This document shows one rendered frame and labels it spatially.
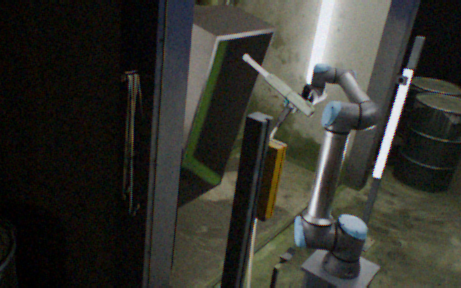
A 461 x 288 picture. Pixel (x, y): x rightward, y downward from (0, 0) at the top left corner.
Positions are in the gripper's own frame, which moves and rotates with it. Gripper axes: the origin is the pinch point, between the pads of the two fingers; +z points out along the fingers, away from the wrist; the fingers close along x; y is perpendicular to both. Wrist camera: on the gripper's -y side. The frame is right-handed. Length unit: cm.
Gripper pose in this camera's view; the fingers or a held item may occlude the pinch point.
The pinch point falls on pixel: (290, 103)
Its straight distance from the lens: 235.9
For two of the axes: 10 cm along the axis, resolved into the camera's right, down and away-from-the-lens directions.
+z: -5.9, 2.8, -7.6
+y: -4.1, 7.1, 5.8
